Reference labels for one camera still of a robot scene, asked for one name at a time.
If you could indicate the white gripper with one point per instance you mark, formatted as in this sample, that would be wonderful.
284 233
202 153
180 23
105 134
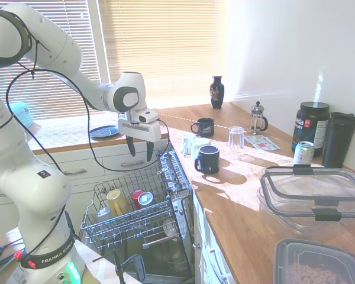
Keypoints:
142 131

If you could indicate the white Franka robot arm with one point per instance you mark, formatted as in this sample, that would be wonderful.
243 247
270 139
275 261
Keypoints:
47 44

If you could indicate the metal dishwasher cutlery tray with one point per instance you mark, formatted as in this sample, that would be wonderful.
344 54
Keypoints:
171 168

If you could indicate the red mug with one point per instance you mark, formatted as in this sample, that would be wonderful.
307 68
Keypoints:
137 199

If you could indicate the yellow ceramic mug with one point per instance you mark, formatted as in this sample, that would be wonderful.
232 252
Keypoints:
117 202

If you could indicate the navy mug with white print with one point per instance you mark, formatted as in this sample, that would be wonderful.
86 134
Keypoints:
205 127

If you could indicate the plain navy mug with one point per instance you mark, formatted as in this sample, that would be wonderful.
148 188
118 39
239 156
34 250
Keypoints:
209 161

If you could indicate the built-in dishwasher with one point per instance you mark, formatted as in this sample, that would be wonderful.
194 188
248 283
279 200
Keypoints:
180 213

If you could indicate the white cabinet beside dishwasher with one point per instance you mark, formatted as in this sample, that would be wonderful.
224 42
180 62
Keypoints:
213 260

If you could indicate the white cabinet under window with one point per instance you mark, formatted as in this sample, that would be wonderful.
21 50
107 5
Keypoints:
106 154

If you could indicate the blue round plate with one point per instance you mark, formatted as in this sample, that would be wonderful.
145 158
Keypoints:
104 132

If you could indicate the dark blue painted vase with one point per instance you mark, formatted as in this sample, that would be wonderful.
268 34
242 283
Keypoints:
217 93

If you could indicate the clear upturned drinking glass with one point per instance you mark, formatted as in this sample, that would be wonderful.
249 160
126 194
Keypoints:
235 137

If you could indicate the wide wooden window blind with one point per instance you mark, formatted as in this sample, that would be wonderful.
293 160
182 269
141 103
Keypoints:
165 44

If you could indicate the glass French press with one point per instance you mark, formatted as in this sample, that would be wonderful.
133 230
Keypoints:
256 121

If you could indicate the colourful coaster card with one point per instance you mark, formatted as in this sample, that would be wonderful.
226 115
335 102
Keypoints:
261 143

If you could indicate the teal baseball cap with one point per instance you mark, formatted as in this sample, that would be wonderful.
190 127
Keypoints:
22 114

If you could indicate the narrow wooden window blind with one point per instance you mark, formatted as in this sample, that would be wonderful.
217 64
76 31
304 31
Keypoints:
65 17

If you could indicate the clear plastic storage container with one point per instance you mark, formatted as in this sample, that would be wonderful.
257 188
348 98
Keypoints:
287 204

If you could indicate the white and green drink can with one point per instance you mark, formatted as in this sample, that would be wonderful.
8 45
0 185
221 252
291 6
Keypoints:
303 154

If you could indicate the black protein powder tub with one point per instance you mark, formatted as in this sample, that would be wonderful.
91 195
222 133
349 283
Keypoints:
310 127

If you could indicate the black shaker bottle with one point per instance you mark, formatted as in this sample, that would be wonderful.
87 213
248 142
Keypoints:
338 142

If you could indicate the grey container with cereal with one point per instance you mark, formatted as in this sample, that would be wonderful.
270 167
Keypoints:
313 263

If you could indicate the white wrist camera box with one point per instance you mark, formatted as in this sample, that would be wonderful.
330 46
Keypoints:
148 116

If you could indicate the black camera stand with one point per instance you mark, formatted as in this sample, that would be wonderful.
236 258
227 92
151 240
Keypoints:
118 266

